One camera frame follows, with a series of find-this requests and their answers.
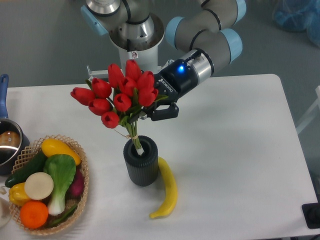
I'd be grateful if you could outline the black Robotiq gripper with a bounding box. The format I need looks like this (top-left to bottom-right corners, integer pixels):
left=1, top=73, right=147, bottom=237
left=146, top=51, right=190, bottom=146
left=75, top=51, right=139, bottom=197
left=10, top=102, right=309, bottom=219
left=138, top=59, right=199, bottom=121

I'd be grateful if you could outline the red tulip bouquet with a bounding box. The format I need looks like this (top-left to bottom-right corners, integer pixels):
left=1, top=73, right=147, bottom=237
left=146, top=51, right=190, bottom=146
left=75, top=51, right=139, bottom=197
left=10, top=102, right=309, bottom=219
left=70, top=59, right=167, bottom=156

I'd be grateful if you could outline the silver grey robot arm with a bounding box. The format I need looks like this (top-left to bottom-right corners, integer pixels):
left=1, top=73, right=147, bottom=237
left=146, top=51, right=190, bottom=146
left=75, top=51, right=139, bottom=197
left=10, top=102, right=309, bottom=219
left=80, top=0, right=247, bottom=123

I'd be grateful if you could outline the dark grey ribbed vase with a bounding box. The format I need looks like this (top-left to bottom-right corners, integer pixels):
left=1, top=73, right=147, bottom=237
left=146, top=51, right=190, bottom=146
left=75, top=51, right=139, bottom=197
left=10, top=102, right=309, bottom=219
left=123, top=135, right=159, bottom=187

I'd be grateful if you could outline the yellow banana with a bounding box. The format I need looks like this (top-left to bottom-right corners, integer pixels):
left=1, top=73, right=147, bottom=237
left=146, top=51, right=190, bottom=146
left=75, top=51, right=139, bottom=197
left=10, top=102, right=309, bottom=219
left=149, top=156, right=178, bottom=219

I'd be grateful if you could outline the green bok choy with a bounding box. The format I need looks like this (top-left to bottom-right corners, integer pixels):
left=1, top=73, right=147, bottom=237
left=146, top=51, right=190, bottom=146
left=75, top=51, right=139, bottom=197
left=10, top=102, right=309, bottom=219
left=43, top=154, right=76, bottom=216

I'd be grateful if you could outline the yellow squash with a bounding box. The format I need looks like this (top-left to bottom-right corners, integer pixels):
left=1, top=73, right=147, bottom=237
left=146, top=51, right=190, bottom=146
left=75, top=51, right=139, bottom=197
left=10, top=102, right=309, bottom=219
left=41, top=138, right=81, bottom=166

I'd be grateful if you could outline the purple red sweet potato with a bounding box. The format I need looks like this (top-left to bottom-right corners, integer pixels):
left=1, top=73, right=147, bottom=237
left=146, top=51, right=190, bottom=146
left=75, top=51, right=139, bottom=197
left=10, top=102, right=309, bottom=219
left=68, top=168, right=85, bottom=197

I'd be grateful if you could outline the dark green cucumber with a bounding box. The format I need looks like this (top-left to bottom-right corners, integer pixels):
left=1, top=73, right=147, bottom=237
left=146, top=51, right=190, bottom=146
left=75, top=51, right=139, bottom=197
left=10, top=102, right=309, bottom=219
left=4, top=150, right=48, bottom=188

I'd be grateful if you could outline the green bean pod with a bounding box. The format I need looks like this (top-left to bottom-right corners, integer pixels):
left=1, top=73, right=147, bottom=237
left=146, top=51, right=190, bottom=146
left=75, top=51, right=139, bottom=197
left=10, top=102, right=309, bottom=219
left=47, top=204, right=78, bottom=228

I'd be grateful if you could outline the woven wicker basket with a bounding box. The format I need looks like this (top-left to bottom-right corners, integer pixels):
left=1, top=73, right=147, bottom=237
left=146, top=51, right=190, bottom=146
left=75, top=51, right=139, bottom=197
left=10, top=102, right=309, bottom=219
left=9, top=134, right=89, bottom=236

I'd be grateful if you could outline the white round radish slice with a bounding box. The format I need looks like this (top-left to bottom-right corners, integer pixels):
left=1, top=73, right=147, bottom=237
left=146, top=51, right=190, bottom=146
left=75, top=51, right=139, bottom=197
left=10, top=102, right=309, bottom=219
left=24, top=172, right=54, bottom=200

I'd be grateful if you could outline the orange fruit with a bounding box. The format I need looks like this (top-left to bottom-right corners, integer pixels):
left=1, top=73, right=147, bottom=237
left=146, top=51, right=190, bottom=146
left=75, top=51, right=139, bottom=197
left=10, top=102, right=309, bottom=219
left=19, top=200, right=49, bottom=229

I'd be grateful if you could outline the yellow bell pepper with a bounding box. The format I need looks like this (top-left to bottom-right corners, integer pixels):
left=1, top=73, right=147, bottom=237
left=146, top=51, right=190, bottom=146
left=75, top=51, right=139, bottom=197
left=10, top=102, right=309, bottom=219
left=9, top=182, right=32, bottom=207

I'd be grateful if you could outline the black device at table edge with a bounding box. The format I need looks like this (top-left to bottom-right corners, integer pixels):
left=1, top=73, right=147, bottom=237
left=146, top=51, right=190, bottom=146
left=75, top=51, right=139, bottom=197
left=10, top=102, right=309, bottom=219
left=301, top=202, right=320, bottom=229

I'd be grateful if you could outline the small garlic clove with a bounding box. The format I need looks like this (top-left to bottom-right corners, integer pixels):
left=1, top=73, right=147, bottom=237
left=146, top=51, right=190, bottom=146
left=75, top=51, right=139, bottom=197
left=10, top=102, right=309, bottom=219
left=0, top=186, right=7, bottom=195

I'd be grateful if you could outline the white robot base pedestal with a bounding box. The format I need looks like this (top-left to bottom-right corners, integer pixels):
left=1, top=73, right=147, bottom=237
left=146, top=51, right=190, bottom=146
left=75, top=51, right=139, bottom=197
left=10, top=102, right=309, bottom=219
left=81, top=6, right=165, bottom=73

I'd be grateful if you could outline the white frame at right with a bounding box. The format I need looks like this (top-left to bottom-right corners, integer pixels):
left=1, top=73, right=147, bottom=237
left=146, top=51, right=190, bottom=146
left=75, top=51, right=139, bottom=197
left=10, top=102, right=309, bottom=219
left=295, top=85, right=320, bottom=135

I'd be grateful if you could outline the blue handled saucepan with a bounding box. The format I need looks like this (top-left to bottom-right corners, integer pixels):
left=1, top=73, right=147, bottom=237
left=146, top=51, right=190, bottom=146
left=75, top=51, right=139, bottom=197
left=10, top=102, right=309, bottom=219
left=0, top=74, right=30, bottom=176

